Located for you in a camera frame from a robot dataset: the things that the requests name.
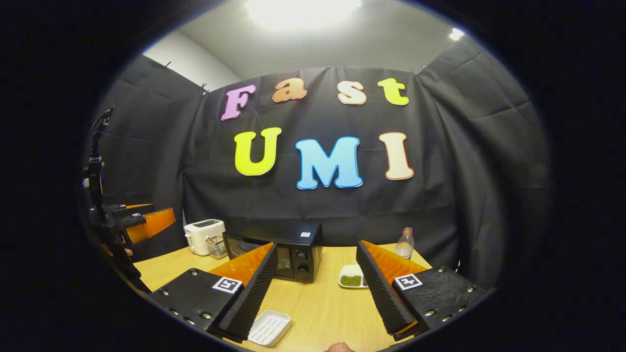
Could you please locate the black backdrop cloth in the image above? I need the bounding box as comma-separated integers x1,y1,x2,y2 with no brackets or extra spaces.
83,37,553,289

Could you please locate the small wire basket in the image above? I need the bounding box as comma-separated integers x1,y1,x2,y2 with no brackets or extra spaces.
205,236,228,259

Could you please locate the white toaster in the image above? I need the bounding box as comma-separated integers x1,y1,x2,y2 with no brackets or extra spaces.
184,219,226,256

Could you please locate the black electric oven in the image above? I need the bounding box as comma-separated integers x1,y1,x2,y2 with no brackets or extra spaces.
223,222,323,283

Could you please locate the white divided bean dish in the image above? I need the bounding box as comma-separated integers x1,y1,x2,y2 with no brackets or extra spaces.
338,264,370,289

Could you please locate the white ribbed tray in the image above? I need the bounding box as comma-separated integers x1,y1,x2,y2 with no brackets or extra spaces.
247,310,293,348

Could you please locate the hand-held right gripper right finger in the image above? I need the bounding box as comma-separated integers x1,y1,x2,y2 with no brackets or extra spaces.
356,240,486,341

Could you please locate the clear plastic bottle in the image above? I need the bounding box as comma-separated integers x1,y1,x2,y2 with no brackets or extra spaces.
395,227,415,260

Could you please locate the large ceiling light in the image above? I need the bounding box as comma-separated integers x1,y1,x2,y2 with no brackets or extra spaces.
245,0,362,30

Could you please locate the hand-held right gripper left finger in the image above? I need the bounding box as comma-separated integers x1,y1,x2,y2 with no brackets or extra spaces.
147,242,279,342

